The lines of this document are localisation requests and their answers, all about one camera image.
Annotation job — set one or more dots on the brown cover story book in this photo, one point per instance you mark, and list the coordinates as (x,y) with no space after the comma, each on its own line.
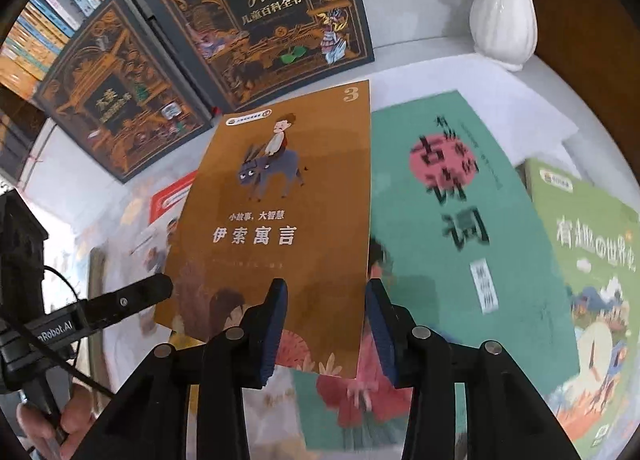
(300,200)

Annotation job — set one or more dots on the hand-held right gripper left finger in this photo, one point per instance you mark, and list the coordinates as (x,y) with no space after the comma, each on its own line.
(272,330)

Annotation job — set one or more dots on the teal green poetry book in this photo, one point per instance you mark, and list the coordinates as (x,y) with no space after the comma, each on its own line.
(425,245)

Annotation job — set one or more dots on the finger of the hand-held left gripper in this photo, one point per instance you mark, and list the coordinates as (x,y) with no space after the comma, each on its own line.
(130,300)

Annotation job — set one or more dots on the dark ornate encyclopedia book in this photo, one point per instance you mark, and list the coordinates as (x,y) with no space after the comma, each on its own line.
(260,39)
(115,99)

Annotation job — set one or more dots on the white ribbed vase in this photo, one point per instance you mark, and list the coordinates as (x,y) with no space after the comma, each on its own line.
(505,14)

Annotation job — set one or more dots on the light green cover book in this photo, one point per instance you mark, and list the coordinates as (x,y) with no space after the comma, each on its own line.
(600,260)

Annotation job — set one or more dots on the red and white book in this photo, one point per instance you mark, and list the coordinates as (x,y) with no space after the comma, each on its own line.
(167,200)

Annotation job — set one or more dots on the person's left hand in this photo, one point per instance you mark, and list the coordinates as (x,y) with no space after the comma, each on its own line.
(75,420)

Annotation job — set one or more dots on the row of shelf books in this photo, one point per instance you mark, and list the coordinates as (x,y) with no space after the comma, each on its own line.
(50,14)

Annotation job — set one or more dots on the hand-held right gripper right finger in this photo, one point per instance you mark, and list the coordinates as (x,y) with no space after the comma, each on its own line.
(382,330)

